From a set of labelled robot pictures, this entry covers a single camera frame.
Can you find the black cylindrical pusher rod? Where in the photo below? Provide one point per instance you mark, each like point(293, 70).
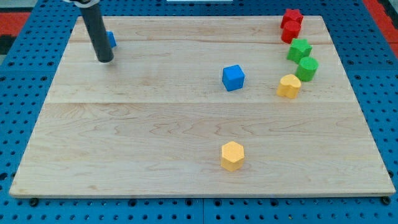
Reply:
point(93, 20)

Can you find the yellow hexagon block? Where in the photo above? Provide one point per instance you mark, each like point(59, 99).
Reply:
point(232, 156)

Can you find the blue block behind rod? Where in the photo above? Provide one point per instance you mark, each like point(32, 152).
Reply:
point(111, 37)

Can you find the light wooden board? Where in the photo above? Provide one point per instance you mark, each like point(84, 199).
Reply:
point(151, 123)

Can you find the blue cube block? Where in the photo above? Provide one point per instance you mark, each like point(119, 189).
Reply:
point(233, 78)

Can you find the red cylinder block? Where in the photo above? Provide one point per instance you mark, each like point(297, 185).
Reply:
point(290, 31)

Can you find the red star block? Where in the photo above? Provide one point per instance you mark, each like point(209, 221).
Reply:
point(291, 15)

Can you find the yellow heart block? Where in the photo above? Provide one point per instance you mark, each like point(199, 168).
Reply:
point(289, 86)

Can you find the green star block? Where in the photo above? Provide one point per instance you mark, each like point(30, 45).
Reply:
point(299, 48)

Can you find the green cylinder block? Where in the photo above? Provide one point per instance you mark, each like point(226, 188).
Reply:
point(306, 69)

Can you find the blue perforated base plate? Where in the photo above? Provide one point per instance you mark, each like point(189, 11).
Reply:
point(31, 62)

